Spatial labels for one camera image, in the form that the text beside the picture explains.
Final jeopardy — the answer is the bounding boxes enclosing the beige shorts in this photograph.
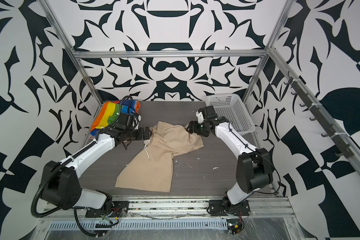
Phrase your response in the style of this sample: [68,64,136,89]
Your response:
[115,122,204,193]

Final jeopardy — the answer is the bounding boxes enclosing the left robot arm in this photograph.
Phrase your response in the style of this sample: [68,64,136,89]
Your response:
[32,113,152,216]

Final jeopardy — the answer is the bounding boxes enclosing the white plastic basket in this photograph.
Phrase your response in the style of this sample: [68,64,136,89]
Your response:
[206,94,256,136]

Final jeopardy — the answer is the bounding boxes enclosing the black corrugated cable conduit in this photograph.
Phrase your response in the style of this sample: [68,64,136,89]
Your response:
[30,95,136,238]

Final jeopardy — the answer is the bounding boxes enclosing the small electronics board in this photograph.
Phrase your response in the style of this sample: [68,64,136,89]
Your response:
[227,220,245,235]

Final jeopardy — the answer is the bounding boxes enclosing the rainbow coloured shorts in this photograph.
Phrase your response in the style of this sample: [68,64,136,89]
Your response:
[90,100,141,138]

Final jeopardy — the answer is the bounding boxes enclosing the aluminium frame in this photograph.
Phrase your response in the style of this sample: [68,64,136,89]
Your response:
[35,0,360,240]

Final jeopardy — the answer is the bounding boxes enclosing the white slotted cable duct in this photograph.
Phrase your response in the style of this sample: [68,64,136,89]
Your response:
[47,218,229,231]

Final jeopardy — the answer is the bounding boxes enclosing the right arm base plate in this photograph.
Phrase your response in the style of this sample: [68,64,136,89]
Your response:
[207,198,251,217]

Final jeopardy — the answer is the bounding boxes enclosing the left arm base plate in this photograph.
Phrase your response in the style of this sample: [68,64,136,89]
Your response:
[85,201,130,218]

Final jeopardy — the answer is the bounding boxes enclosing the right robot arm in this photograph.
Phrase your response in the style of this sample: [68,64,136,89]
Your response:
[186,106,274,205]

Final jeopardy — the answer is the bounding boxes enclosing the black hook rail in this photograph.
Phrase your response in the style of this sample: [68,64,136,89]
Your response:
[286,73,355,159]

